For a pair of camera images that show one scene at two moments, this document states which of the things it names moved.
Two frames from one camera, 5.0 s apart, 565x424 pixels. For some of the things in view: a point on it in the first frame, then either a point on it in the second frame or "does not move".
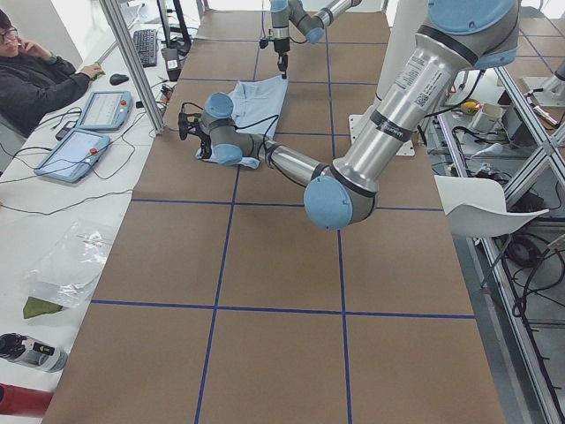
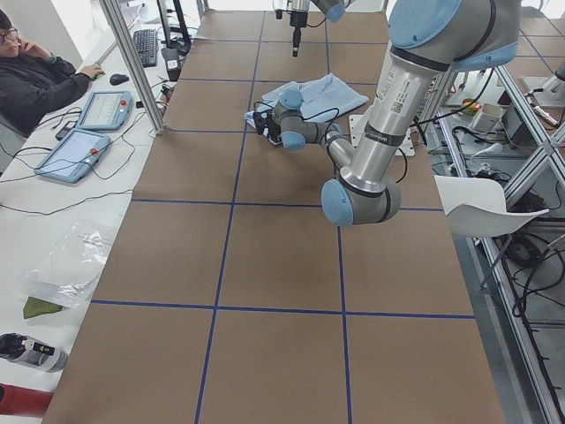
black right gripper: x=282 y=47 -> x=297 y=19
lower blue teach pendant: x=75 y=156 does not move
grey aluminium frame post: x=134 y=64 does not move
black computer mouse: x=116 y=79 does not move
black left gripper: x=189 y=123 -> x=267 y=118
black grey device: x=28 y=351 does not move
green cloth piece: x=34 y=306 does not move
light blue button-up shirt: x=256 y=105 -> x=320 y=98
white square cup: x=487 y=118 does not move
